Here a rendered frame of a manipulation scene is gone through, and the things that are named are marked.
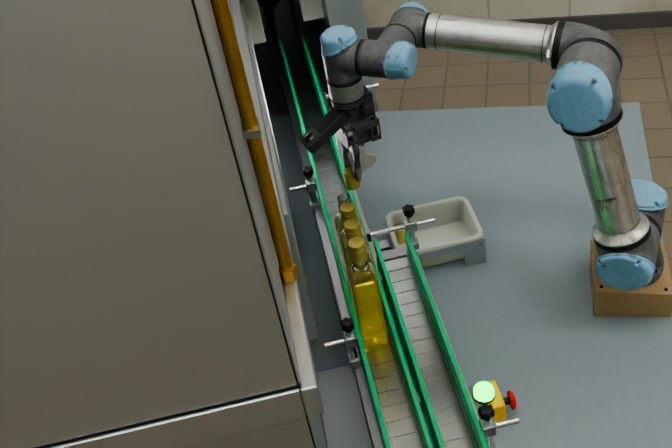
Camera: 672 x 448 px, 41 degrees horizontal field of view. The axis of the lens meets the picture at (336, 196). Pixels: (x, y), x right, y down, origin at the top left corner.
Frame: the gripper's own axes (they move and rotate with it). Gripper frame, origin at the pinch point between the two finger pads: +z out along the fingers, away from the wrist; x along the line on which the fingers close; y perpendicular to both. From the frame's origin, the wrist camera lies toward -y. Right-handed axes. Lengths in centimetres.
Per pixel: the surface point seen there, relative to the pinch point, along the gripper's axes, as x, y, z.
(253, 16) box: 94, 12, 3
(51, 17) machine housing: -68, -53, -87
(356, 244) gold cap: -25.8, -11.0, -3.4
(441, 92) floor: 171, 116, 113
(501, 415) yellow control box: -52, 4, 33
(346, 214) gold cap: -15.4, -8.3, -2.6
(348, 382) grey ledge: -33.5, -21.0, 24.8
